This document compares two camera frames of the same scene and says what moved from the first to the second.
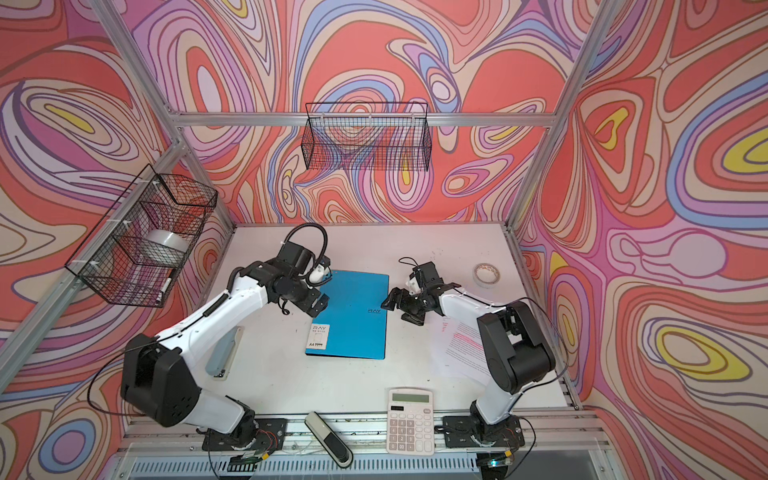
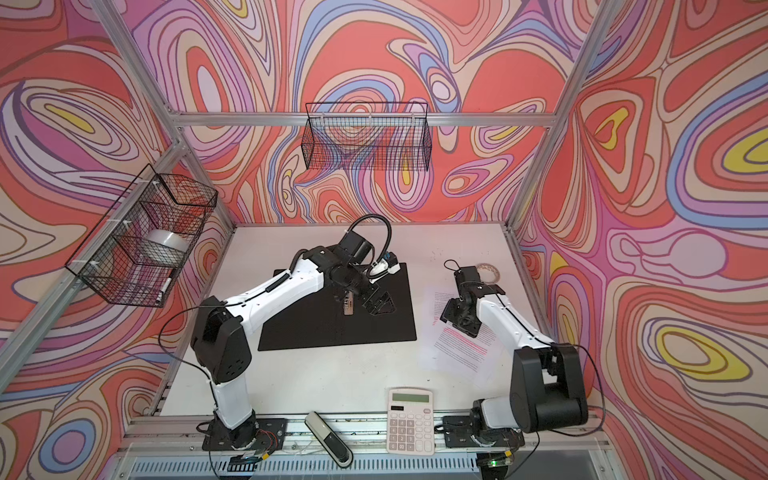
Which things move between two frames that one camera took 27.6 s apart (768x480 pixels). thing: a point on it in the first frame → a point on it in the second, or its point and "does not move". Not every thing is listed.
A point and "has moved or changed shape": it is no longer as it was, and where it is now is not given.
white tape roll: (486, 275) does not move
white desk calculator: (410, 424) does not move
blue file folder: (353, 323) has moved or changed shape
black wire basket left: (133, 255) does not move
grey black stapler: (328, 439) does not move
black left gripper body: (307, 298) → (357, 282)
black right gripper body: (414, 303) → (465, 321)
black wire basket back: (367, 136) does not move
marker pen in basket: (167, 283) does not move
